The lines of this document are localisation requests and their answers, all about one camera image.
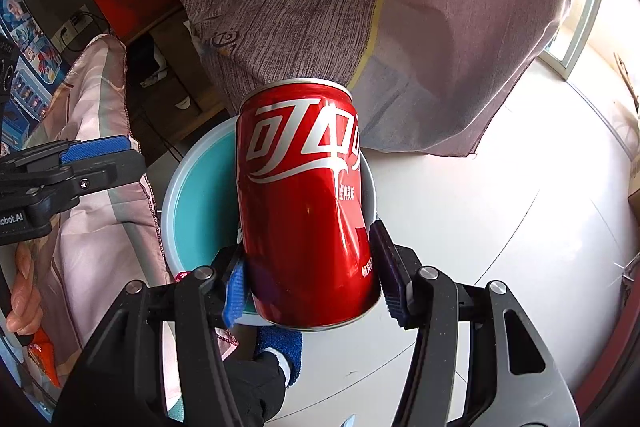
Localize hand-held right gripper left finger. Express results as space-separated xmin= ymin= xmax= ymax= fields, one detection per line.
xmin=52 ymin=247 xmax=261 ymax=427

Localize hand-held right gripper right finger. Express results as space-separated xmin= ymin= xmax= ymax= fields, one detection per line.
xmin=367 ymin=218 xmax=581 ymax=427

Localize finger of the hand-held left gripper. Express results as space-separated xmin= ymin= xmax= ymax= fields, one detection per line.
xmin=30 ymin=150 xmax=147 ymax=208
xmin=0 ymin=136 xmax=132 ymax=188

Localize teal plastic bin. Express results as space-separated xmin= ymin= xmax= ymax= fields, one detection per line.
xmin=160 ymin=114 xmax=378 ymax=328

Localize red soda can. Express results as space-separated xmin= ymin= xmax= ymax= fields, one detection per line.
xmin=235 ymin=78 xmax=381 ymax=332

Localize person's left hand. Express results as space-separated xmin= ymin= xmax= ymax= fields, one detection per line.
xmin=7 ymin=244 xmax=46 ymax=338

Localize blue fuzzy slipper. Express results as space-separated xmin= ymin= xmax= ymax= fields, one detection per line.
xmin=252 ymin=324 xmax=305 ymax=388

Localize pink checked tablecloth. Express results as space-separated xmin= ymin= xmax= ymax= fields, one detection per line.
xmin=0 ymin=34 xmax=236 ymax=413

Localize person's black trouser leg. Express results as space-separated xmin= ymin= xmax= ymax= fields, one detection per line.
xmin=220 ymin=349 xmax=288 ymax=427

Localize large blue toy box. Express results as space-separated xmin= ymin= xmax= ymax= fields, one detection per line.
xmin=0 ymin=0 xmax=71 ymax=152

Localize wooden shelf unit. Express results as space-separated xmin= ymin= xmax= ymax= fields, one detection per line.
xmin=125 ymin=4 xmax=236 ymax=142

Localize orange snack packet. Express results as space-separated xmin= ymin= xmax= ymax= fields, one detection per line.
xmin=27 ymin=332 xmax=63 ymax=388

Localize dark red furniture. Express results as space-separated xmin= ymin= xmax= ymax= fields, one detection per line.
xmin=575 ymin=257 xmax=640 ymax=413

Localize grey brown cloth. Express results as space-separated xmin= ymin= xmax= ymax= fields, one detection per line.
xmin=125 ymin=0 xmax=601 ymax=158

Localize brown cardboard piece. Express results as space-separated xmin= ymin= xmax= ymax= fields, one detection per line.
xmin=612 ymin=52 xmax=640 ymax=108

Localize black cable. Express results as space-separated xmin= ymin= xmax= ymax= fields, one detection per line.
xmin=90 ymin=7 xmax=186 ymax=162

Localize white wall socket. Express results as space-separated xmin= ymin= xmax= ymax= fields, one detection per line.
xmin=60 ymin=14 xmax=91 ymax=52

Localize light green door frame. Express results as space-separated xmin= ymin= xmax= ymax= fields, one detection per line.
xmin=540 ymin=0 xmax=613 ymax=80

